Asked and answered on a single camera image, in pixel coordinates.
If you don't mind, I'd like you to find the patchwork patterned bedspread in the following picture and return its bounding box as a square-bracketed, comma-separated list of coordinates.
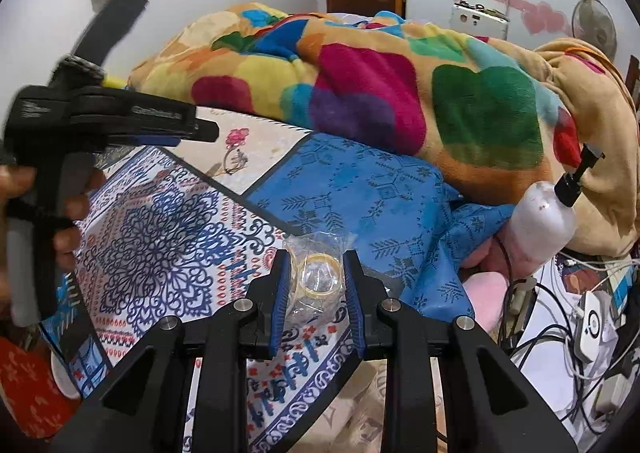
[39, 104, 516, 453]

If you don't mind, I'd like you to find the person's left hand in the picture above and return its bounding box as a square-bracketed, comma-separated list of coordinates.
[1, 164, 105, 303]

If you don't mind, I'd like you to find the white pump lotion bottle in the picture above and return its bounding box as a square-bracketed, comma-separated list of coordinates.
[502, 144, 604, 279]

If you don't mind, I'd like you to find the clear bag with rubber bands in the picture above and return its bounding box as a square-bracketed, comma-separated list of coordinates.
[283, 231, 357, 329]

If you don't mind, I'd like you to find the white power strip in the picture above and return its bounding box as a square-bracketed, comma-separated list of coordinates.
[574, 291, 617, 364]

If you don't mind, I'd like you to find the white box appliance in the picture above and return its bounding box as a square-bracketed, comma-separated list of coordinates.
[449, 0, 510, 40]

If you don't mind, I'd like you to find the white standing fan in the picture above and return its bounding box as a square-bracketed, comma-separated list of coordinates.
[572, 0, 617, 60]

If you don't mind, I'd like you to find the yellow padded bed rail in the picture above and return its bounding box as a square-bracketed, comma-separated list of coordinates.
[101, 75, 127, 89]

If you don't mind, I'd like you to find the colourful hearts fleece blanket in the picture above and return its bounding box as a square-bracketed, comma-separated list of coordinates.
[128, 2, 639, 256]

